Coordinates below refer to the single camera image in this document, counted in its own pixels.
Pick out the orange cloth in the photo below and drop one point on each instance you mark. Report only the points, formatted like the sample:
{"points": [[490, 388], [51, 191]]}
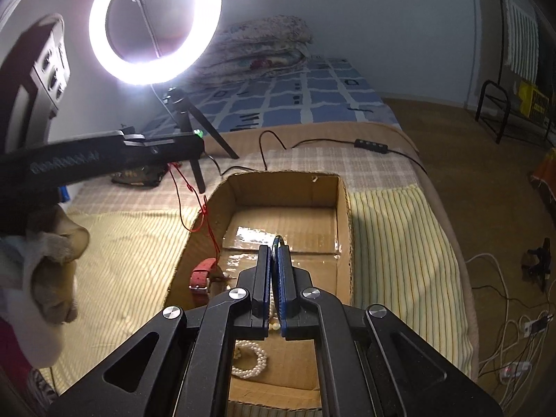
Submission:
{"points": [[547, 169]]}

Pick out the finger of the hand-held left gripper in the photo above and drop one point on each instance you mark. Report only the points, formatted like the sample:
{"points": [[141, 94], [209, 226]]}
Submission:
{"points": [[130, 133], [169, 150]]}

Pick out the black snack bag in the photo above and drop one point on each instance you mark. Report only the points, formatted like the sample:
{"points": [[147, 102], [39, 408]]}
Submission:
{"points": [[139, 176]]}

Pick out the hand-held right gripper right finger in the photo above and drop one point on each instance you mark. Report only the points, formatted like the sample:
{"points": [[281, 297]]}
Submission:
{"points": [[282, 278]]}

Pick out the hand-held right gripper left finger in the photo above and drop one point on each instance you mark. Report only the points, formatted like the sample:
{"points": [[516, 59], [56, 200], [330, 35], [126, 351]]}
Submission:
{"points": [[265, 278]]}

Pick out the yellow striped mat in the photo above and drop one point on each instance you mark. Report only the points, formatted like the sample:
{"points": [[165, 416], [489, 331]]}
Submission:
{"points": [[399, 247]]}

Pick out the white power strip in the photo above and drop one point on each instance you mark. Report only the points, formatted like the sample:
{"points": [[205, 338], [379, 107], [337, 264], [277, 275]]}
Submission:
{"points": [[514, 370], [536, 325]]}

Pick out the blue checked bedsheet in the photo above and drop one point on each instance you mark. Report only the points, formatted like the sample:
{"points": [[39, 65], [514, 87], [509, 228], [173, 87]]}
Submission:
{"points": [[304, 95]]}

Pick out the striped hanging towel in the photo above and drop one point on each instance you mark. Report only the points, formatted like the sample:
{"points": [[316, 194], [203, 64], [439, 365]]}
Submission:
{"points": [[523, 39]]}

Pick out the small black floor tripod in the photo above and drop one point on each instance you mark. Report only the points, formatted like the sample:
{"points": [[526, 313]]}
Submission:
{"points": [[541, 260]]}

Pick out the yellow box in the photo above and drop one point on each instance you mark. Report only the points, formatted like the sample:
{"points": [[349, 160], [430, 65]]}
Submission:
{"points": [[536, 100]]}

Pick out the tan plaid blanket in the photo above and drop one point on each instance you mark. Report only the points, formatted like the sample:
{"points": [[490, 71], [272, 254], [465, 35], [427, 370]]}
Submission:
{"points": [[382, 169]]}

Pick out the cardboard box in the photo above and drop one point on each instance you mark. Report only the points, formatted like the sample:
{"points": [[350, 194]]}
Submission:
{"points": [[282, 221]]}

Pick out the black clothes rack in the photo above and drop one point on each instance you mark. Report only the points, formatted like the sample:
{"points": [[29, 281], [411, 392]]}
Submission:
{"points": [[488, 91]]}

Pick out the person's left hand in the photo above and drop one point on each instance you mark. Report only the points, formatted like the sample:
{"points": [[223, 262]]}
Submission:
{"points": [[52, 243]]}

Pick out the dark hanging garment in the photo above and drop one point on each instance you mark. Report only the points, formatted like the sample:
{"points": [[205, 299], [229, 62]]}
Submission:
{"points": [[545, 52]]}

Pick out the folded floral quilt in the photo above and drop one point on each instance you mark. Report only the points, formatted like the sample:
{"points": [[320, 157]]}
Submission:
{"points": [[269, 32]]}

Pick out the black tripod stand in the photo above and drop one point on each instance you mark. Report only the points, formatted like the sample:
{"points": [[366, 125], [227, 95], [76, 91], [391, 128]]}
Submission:
{"points": [[182, 104]]}

